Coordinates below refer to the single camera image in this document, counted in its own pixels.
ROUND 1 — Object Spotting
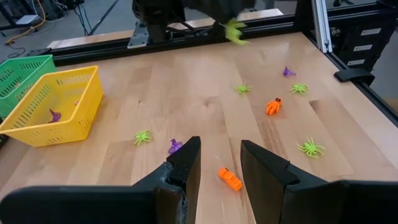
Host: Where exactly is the purple witch hat toy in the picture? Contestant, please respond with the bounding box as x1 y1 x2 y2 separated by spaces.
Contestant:
282 66 297 78
47 108 62 124
168 138 183 156

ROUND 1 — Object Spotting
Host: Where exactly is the green plastic spider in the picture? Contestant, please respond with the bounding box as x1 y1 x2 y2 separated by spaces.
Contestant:
297 136 326 159
234 83 252 96
289 82 310 96
222 17 250 46
133 129 154 147

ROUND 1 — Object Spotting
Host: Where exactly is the silver aluminium frame post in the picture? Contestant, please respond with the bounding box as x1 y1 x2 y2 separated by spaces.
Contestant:
310 0 333 54

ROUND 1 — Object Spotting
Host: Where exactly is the yellow plastic basket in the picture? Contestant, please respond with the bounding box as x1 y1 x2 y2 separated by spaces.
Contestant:
0 65 105 147

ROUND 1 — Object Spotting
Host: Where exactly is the orange pumpkin toy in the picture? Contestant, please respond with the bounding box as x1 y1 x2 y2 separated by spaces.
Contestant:
266 97 283 116
217 167 243 192

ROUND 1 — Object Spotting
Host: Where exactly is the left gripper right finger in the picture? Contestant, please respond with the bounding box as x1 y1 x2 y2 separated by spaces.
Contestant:
240 139 398 224

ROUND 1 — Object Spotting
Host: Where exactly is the yellow hanging cable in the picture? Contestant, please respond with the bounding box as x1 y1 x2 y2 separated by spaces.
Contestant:
4 0 47 45

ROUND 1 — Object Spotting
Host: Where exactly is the green plastic basket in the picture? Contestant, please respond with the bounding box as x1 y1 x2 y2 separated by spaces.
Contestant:
0 54 57 119

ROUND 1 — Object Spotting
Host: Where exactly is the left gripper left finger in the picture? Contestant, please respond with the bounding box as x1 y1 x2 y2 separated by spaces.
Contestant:
0 136 202 224

